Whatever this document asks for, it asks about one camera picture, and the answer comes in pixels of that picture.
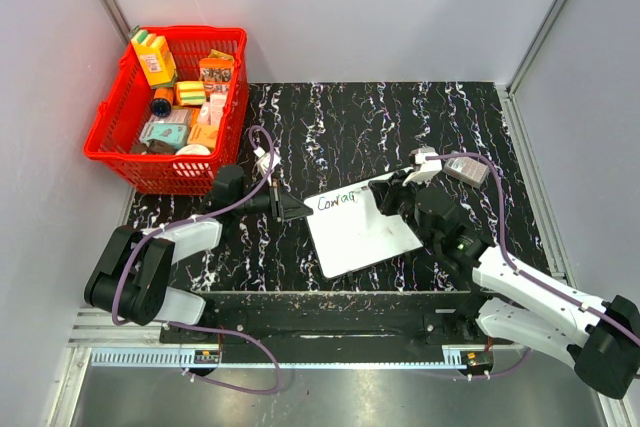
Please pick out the orange snack box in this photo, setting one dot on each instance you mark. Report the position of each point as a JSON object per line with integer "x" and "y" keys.
{"x": 216, "y": 67}

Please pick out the orange small box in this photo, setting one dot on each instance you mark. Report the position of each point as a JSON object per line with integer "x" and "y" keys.
{"x": 204, "y": 135}

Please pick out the white round lid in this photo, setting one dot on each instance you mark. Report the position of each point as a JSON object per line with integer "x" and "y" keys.
{"x": 193, "y": 149}

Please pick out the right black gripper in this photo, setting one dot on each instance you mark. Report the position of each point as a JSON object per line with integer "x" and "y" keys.
{"x": 387, "y": 192}

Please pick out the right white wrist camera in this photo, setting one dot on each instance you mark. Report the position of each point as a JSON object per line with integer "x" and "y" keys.
{"x": 425, "y": 165}

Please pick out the yellow green sponge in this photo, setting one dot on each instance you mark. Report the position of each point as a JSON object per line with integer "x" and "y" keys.
{"x": 189, "y": 93}

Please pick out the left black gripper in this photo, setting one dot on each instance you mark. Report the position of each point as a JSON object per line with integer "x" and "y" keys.
{"x": 283, "y": 206}

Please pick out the teal product box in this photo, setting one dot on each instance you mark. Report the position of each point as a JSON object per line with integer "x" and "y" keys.
{"x": 175, "y": 135}

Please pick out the grey whiteboard eraser block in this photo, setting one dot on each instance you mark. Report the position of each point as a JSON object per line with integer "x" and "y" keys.
{"x": 467, "y": 170}

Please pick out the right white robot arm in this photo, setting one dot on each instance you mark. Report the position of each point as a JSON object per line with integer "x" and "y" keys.
{"x": 511, "y": 300}

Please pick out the white rectangular whiteboard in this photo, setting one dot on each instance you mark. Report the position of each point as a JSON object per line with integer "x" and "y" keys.
{"x": 349, "y": 233}

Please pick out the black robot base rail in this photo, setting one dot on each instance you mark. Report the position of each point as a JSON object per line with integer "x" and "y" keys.
{"x": 348, "y": 327}

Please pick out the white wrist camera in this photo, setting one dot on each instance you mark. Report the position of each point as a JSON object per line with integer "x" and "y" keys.
{"x": 425, "y": 165}
{"x": 266, "y": 162}

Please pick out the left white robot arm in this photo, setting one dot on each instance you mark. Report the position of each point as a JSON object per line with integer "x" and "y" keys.
{"x": 131, "y": 277}

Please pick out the yellow juice carton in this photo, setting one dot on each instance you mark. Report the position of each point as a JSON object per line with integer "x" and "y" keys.
{"x": 155, "y": 58}

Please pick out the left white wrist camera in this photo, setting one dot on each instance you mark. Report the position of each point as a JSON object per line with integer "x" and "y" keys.
{"x": 266, "y": 162}

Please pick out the orange can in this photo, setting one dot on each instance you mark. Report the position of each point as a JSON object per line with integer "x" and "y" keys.
{"x": 162, "y": 102}

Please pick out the red plastic shopping basket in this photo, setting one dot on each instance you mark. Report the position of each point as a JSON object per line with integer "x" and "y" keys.
{"x": 120, "y": 118}

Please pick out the pink white box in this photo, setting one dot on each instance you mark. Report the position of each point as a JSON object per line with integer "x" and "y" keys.
{"x": 211, "y": 111}

